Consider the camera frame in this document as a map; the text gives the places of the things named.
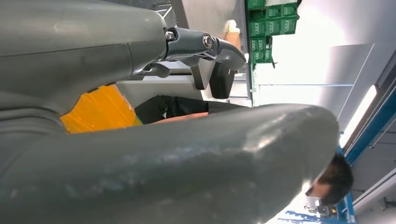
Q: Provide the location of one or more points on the person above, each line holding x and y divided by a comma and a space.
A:
173, 106

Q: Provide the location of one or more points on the ceiling light strip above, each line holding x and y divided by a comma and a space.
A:
359, 116

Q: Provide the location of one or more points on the yellow plastic sheet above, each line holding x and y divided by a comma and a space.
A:
99, 111

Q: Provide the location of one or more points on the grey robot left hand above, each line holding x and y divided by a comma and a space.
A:
77, 46

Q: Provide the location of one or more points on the green crate stack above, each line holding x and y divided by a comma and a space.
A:
272, 24

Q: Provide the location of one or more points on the open cardboard box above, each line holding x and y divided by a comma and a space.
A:
232, 38

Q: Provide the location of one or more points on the black carrying case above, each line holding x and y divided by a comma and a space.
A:
222, 82

